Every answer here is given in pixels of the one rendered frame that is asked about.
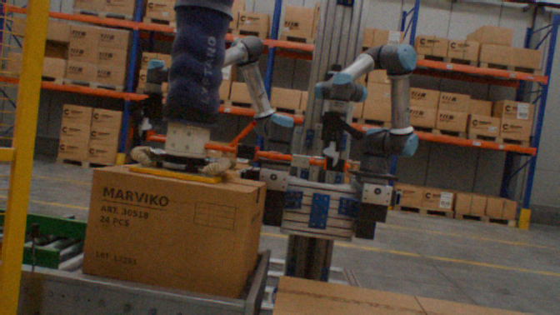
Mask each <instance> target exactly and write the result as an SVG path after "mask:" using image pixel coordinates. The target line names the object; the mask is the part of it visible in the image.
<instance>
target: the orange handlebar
mask: <svg viewBox="0 0 560 315"><path fill-rule="evenodd" d="M149 138H150V140H151V142H155V143H166V139H167V136H166V135H159V134H153V133H152V134H151V137H149ZM204 148H205V149H211V150H217V151H223V152H224V153H235V150H236V148H235V147H227V146H221V145H214V144H205V145H204ZM257 157H261V158H267V159H269V160H277V161H280V160H287V161H291V160H292V156H290V155H283V154H281V153H280V152H273V151H268V152H265V151H257ZM324 161H325V160H322V159H315V158H310V160H309V164H311V165H317V166H324Z"/></svg>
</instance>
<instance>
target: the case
mask: <svg viewBox="0 0 560 315"><path fill-rule="evenodd" d="M140 165H141V164H133V165H124V166H116V167H99V168H94V169H93V175H92V191H90V199H89V206H88V215H87V230H86V238H85V246H84V254H83V262H82V273H86V274H92V275H97V276H102V277H103V278H111V279H117V280H121V281H127V282H132V283H143V284H149V285H154V286H160V287H165V288H171V289H177V290H182V291H188V292H194V293H204V294H210V295H215V296H222V297H227V298H232V299H238V296H240V294H241V293H242V291H243V289H244V288H245V286H246V284H247V282H248V280H249V279H250V278H251V277H252V275H253V273H254V272H255V270H256V264H257V256H258V244H259V237H260V231H261V223H263V210H264V203H265V197H266V190H267V183H266V182H259V181H253V180H247V179H241V178H235V177H232V178H230V179H227V180H222V181H221V182H217V183H215V184H212V183H206V182H194V181H189V180H182V179H177V178H170V177H159V176H153V175H148V174H147V173H141V172H130V171H129V168H130V167H132V166H140ZM141 166H142V165H141Z"/></svg>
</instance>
